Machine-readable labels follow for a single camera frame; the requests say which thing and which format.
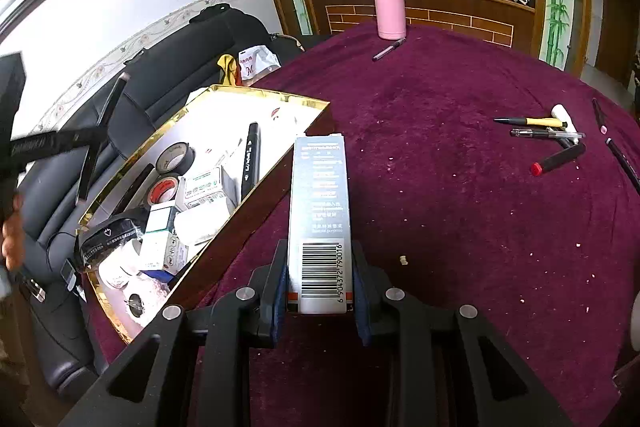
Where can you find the long thin black pen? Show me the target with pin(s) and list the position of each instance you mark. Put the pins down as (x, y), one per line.
(625, 164)

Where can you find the gold-edged white storage box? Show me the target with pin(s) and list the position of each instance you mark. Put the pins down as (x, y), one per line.
(180, 209)

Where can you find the white red-bordered plaster box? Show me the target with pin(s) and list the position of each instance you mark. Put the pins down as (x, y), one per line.
(203, 186)

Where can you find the black marker red cap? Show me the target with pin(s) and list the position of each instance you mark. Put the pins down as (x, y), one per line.
(557, 160)

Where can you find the white plastic bag red print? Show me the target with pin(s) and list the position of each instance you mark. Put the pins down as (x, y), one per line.
(256, 62)

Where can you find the blue white medicine box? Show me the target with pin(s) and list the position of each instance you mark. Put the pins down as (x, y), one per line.
(161, 249)

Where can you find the short black pink pen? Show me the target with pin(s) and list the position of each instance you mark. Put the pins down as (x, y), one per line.
(600, 117)

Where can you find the black art marker printed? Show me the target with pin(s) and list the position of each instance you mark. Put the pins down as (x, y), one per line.
(250, 171)

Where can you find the black leather sofa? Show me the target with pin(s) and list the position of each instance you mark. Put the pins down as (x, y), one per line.
(162, 75)

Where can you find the pink thermos bottle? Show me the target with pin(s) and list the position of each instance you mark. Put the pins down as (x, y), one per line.
(391, 19)

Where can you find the grey clear pen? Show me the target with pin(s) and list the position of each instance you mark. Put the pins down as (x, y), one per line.
(547, 134)

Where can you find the grey silver carton box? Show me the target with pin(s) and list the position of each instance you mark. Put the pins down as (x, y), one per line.
(319, 239)

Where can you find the small pen near thermos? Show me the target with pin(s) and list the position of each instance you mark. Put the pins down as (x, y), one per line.
(389, 49)

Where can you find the large white jug red cap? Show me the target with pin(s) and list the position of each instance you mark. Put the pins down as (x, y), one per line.
(634, 327)

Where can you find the pink fluffy round puff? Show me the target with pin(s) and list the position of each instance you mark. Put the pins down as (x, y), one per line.
(137, 303)

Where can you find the black tape roll red core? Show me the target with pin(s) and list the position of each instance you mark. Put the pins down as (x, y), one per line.
(164, 189)

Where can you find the white small tube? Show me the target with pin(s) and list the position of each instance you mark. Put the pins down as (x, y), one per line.
(559, 112)

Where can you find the yellow black pen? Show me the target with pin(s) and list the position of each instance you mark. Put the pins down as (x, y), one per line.
(536, 122)

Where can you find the white pill bottle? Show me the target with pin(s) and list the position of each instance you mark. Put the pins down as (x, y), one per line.
(201, 223)
(120, 267)

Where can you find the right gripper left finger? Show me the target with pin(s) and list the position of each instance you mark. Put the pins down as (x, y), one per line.
(191, 367)

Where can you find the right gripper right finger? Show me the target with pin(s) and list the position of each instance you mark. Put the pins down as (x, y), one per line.
(450, 367)

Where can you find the person's left hand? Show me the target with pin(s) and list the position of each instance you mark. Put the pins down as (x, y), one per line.
(13, 237)

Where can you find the black gold perfume box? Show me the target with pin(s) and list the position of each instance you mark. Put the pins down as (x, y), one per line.
(95, 244)

